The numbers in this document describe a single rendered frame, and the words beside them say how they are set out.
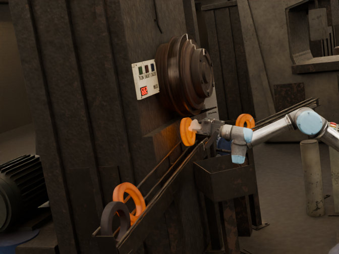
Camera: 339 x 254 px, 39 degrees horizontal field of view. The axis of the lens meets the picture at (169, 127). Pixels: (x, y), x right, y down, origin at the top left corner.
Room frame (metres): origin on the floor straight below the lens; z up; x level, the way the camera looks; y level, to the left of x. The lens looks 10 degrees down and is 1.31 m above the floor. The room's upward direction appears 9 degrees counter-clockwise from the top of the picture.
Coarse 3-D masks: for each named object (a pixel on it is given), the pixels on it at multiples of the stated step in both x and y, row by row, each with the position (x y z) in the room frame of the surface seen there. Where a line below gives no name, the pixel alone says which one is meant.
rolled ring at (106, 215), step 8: (104, 208) 1.74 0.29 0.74; (112, 208) 1.73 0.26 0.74; (120, 208) 1.78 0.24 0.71; (104, 216) 1.70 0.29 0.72; (112, 216) 1.72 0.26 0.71; (120, 216) 1.82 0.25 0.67; (128, 216) 1.83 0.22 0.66; (104, 224) 1.69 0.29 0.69; (128, 224) 1.82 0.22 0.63; (104, 232) 1.68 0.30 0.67; (120, 232) 1.80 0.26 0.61
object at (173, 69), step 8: (176, 40) 2.69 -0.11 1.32; (184, 40) 2.70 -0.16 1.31; (176, 48) 2.62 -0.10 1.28; (168, 56) 2.61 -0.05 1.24; (176, 56) 2.59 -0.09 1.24; (168, 64) 2.59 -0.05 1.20; (176, 64) 2.56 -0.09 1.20; (168, 72) 2.58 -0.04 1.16; (176, 72) 2.56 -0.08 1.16; (168, 80) 2.57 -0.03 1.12; (176, 80) 2.56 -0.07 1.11; (176, 88) 2.56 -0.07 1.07; (176, 96) 2.58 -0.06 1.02; (184, 96) 2.58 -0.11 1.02; (176, 104) 2.62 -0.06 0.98; (184, 104) 2.59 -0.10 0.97; (184, 112) 2.68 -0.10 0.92; (192, 112) 2.67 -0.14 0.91
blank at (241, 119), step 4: (240, 116) 3.08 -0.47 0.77; (244, 116) 3.08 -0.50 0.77; (248, 116) 3.10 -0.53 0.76; (240, 120) 3.06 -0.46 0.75; (244, 120) 3.08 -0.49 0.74; (248, 120) 3.10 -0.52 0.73; (252, 120) 3.12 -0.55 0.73; (236, 124) 3.06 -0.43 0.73; (240, 124) 3.05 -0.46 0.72; (248, 124) 3.12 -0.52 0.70; (252, 124) 3.12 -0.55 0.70; (248, 128) 3.11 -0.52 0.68
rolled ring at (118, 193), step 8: (120, 184) 1.95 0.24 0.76; (128, 184) 1.98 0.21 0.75; (120, 192) 1.91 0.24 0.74; (128, 192) 1.99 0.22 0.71; (136, 192) 2.00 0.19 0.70; (120, 200) 1.88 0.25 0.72; (136, 200) 2.00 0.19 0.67; (136, 208) 1.99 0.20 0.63; (144, 208) 1.99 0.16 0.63; (136, 216) 1.91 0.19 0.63; (136, 224) 1.90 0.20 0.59
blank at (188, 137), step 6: (186, 120) 2.54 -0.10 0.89; (180, 126) 2.52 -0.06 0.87; (186, 126) 2.52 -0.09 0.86; (180, 132) 2.51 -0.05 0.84; (186, 132) 2.51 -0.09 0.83; (192, 132) 2.60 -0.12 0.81; (186, 138) 2.50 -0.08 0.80; (192, 138) 2.57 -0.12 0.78; (186, 144) 2.53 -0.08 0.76; (192, 144) 2.56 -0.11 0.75
